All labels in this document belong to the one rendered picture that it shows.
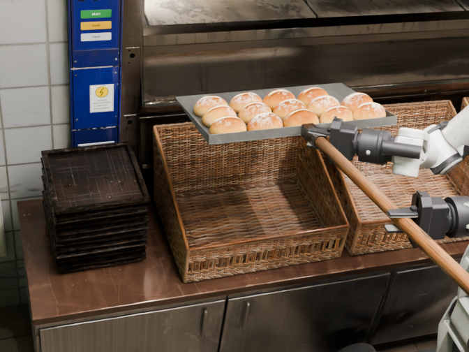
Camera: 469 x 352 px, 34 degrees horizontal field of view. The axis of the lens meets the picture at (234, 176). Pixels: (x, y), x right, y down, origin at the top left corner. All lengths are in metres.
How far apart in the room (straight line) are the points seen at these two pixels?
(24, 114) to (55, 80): 0.16
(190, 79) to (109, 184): 0.46
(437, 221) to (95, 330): 1.20
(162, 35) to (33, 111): 0.47
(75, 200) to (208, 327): 0.64
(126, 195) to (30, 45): 0.53
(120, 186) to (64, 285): 0.35
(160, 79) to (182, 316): 0.77
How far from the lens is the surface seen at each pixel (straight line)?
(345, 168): 1.83
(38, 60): 2.39
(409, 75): 2.85
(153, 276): 2.43
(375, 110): 2.16
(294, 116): 2.06
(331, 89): 2.42
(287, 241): 2.44
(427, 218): 1.64
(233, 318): 2.56
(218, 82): 2.56
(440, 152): 2.19
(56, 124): 2.54
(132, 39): 2.40
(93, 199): 2.28
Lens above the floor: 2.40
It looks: 40 degrees down
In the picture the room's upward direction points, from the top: 9 degrees clockwise
